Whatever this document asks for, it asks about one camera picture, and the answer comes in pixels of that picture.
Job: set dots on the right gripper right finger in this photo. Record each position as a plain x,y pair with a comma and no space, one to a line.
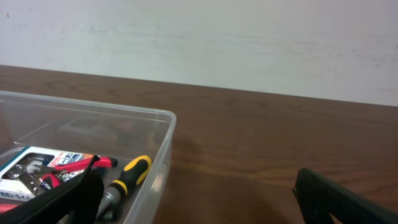
321,200

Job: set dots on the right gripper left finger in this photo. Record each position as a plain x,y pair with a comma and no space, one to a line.
78,199

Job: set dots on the red-handled pliers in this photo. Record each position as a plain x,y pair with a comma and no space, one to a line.
49,174

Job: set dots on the blue white cardboard box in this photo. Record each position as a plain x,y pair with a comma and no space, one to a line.
31,157

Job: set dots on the yellow black stubby screwdriver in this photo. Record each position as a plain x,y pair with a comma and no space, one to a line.
130,175

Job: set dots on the clear plastic container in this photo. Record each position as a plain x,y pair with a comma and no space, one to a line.
103,129

